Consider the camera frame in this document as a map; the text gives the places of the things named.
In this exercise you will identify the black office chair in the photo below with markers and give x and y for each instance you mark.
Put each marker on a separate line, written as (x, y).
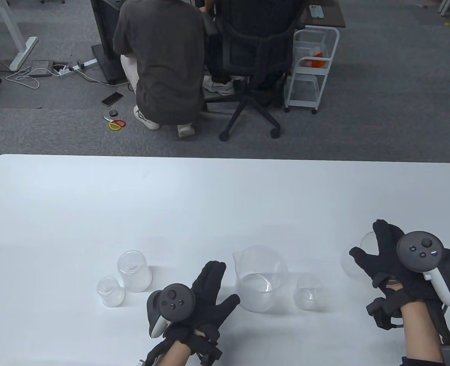
(255, 53)

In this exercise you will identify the small clear plastic beaker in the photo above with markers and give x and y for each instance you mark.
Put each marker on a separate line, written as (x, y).
(309, 301)

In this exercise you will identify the person's right hand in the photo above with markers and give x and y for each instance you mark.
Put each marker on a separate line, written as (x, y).
(385, 267)

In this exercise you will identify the medium clear plastic beaker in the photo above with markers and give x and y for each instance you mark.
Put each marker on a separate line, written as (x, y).
(135, 280)

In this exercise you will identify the white power strip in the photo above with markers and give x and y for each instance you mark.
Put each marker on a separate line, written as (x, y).
(84, 64)

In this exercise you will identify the largest clear plastic beaker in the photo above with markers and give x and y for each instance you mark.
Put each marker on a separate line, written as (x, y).
(261, 297)

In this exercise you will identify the person's right forearm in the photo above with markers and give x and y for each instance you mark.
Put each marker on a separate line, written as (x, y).
(419, 335)

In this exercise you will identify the white office desk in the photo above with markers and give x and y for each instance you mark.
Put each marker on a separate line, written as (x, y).
(14, 30)

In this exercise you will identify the smallest clear plastic beaker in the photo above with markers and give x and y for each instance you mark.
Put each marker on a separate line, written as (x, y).
(111, 297)

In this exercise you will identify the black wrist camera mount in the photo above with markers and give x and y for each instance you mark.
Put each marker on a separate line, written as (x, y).
(381, 314)
(208, 350)

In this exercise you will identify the person's left hand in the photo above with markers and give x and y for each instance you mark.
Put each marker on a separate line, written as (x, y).
(209, 289)

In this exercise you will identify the orange and white object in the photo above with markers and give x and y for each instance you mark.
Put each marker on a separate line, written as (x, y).
(318, 63)

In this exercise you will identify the black and white controller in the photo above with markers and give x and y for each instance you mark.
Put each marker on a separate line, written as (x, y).
(421, 251)
(175, 301)

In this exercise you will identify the dark smartphone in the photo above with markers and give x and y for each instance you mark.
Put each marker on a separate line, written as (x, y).
(112, 99)

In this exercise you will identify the dark brown desk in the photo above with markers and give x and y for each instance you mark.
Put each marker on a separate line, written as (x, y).
(331, 17)

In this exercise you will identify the large clear plastic beaker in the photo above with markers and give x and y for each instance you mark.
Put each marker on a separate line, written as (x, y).
(366, 244)

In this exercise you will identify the person's left forearm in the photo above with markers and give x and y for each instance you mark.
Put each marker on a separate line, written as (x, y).
(173, 354)

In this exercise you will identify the red and yellow scissors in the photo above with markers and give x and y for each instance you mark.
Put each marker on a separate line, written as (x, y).
(110, 121)

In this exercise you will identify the black floor stand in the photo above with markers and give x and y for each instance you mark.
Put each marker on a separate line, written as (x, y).
(103, 30)

